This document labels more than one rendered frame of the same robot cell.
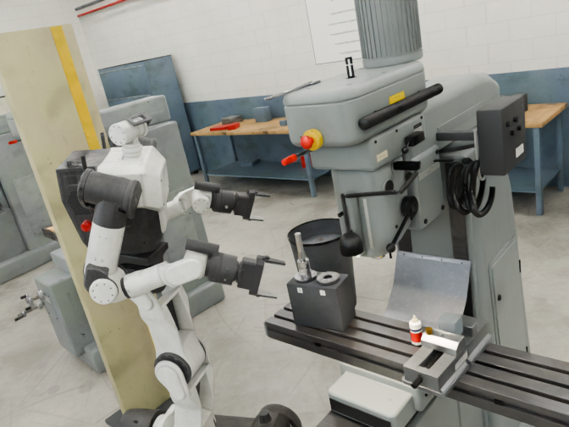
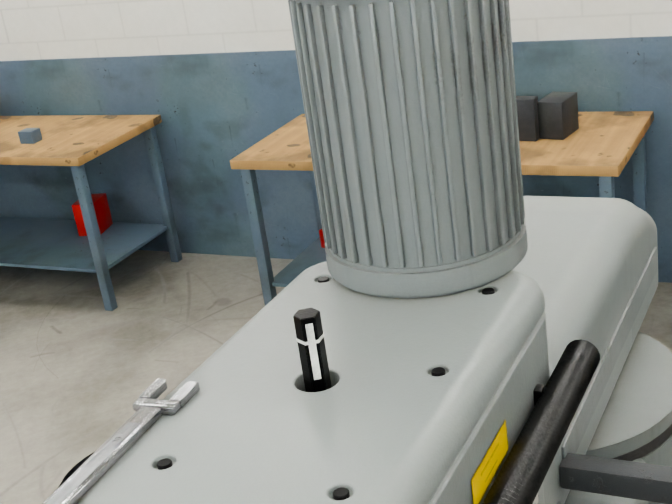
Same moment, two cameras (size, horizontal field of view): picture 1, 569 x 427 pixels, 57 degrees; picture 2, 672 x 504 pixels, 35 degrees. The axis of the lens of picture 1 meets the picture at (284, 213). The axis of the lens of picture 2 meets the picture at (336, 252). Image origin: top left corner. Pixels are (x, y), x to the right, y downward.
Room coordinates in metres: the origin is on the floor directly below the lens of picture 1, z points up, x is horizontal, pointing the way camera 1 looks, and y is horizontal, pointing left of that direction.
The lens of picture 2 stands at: (0.90, -0.10, 2.31)
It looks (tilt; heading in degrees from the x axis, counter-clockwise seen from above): 22 degrees down; 343
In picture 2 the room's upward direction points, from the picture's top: 8 degrees counter-clockwise
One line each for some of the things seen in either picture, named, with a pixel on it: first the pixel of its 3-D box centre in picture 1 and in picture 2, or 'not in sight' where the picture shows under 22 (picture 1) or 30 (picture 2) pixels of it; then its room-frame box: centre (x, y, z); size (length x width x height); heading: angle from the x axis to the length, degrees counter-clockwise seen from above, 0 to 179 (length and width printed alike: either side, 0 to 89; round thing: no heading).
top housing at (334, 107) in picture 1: (357, 102); (338, 452); (1.65, -0.30, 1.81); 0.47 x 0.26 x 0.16; 135
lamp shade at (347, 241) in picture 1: (350, 242); not in sight; (1.46, -0.18, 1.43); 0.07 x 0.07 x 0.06
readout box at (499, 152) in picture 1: (504, 135); not in sight; (1.62, -0.73, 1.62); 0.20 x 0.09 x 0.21; 135
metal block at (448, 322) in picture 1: (450, 325); not in sight; (1.47, -0.45, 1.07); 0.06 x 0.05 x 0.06; 42
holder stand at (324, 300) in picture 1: (321, 298); not in sight; (1.85, -0.07, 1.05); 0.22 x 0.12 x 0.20; 55
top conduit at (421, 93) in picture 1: (403, 104); (512, 484); (1.56, -0.41, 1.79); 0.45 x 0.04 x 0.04; 135
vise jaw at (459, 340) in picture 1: (442, 341); not in sight; (1.43, -0.41, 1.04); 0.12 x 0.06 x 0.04; 42
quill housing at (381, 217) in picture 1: (371, 204); not in sight; (1.64, -0.29, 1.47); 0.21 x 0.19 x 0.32; 45
